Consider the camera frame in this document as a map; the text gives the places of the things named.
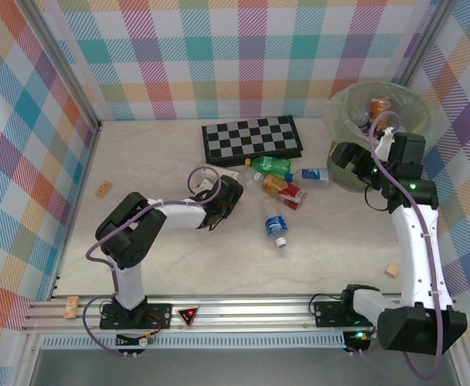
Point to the translucent green plastic bin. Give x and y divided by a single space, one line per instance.
411 108

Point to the small clear bottle white cap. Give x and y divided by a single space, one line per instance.
255 179

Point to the brown orange drink bottle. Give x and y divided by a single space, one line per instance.
380 107

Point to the clear bottle blue label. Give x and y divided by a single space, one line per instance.
313 175

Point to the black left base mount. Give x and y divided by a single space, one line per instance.
158 315

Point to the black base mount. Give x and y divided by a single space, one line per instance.
327 313
158 315

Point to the red black triangle sign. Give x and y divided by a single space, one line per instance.
187 315

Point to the light wooden block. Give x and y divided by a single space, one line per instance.
392 270

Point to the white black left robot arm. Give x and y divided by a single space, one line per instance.
128 281

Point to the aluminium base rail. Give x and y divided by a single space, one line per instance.
238 317

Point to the long orange wooden block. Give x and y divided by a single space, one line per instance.
72 307

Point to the aluminium frame post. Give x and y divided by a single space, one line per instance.
427 40
58 60

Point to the black silver chessboard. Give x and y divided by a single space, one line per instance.
250 138

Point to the water bottle white cap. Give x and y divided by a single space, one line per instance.
275 225

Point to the aluminium side rail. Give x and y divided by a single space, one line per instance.
91 150

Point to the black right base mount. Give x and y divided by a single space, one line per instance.
327 313

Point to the green soda bottle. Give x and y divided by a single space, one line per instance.
270 165

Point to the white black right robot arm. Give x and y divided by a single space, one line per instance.
415 249

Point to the small black controller board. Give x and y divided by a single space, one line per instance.
134 342
357 337

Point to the orange red juice bottle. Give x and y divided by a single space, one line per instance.
284 191

